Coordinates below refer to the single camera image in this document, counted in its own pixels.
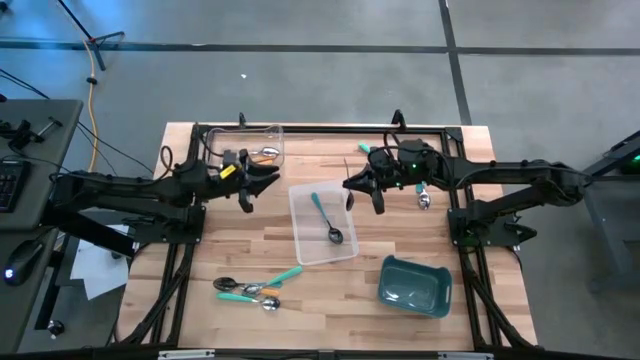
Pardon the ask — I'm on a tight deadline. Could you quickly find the white paper sheet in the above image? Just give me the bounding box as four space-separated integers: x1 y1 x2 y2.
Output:
69 223 130 301

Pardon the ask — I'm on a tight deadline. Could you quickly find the clear plastic bin with handles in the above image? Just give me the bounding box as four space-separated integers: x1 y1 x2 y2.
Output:
206 123 286 171

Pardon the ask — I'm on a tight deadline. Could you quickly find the small black gadget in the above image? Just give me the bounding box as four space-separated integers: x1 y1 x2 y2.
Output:
0 115 64 151

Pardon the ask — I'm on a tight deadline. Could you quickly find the black metal stand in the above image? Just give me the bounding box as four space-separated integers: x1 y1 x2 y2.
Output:
582 129 640 294

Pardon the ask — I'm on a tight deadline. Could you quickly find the black computer mouse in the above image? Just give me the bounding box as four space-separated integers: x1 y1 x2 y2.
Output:
3 238 45 287

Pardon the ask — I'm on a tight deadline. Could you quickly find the black aluminium rig frame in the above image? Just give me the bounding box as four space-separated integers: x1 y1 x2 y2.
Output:
117 123 539 351

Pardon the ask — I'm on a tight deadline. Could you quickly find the black computer keyboard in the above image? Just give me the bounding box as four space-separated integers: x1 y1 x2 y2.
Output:
0 159 31 214

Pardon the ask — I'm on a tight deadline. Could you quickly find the black tripod stand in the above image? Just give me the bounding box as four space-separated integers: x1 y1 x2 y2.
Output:
53 0 126 72

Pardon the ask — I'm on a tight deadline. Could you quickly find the teal plastic bin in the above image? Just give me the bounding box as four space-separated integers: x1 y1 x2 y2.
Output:
377 254 454 320

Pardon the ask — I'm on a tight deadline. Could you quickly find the yellow cable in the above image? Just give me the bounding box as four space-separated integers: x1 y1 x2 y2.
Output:
49 0 101 180

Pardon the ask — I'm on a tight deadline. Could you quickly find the clear rectangular plastic bin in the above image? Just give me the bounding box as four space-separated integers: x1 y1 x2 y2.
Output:
288 179 360 267

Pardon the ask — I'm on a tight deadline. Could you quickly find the silver mounting bracket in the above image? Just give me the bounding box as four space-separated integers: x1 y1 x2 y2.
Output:
438 351 495 360
158 349 215 360

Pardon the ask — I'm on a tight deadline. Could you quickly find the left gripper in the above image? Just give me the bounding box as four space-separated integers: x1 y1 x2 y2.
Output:
199 148 281 214

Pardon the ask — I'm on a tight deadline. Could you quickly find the grey office desk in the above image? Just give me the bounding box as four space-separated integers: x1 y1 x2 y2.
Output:
0 98 84 354

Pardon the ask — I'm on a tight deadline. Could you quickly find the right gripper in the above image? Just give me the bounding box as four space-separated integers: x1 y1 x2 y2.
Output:
342 141 421 215

